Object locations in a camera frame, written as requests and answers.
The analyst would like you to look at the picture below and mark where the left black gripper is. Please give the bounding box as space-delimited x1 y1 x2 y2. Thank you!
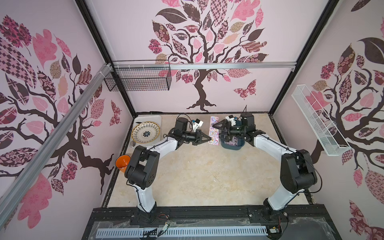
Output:
181 129 211 145

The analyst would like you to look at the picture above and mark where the pink sticker sheet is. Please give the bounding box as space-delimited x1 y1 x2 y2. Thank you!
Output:
209 116 220 146

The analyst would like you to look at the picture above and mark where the teal plastic storage box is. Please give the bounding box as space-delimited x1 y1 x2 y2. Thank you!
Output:
219 120 245 151

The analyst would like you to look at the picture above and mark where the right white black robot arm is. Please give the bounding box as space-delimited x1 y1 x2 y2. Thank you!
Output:
212 113 318 214

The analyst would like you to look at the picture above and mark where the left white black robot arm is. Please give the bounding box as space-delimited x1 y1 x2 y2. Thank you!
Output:
124 118 212 214

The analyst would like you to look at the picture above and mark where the patterned ceramic plate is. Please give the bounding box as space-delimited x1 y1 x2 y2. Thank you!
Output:
131 122 161 144

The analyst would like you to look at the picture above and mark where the orange cup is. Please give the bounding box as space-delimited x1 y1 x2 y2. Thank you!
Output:
115 155 131 173

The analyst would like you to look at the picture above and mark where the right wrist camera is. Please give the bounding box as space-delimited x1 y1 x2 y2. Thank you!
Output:
226 115 237 126

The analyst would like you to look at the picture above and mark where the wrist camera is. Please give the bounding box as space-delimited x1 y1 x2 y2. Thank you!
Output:
226 115 237 126
192 119 204 132

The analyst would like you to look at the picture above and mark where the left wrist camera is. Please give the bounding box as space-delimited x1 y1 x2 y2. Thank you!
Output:
192 119 204 132

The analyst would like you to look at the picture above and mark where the aluminium rail back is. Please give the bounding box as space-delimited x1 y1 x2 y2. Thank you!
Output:
114 62 297 70

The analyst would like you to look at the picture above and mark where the aluminium rail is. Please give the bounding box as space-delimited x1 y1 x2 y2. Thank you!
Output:
114 62 297 70
1 63 113 228

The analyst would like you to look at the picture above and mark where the black wire basket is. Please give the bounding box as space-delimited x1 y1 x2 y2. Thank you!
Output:
104 60 172 92

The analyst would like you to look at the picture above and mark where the white slotted cable duct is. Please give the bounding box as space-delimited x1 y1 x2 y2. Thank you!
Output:
95 226 268 239

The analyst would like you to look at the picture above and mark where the white wire shelf basket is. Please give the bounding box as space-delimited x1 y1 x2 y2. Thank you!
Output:
292 85 352 157

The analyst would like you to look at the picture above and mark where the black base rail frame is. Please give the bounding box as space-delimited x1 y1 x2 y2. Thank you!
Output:
83 205 341 240

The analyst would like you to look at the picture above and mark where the aluminium rail left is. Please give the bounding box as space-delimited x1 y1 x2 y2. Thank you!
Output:
1 63 113 228

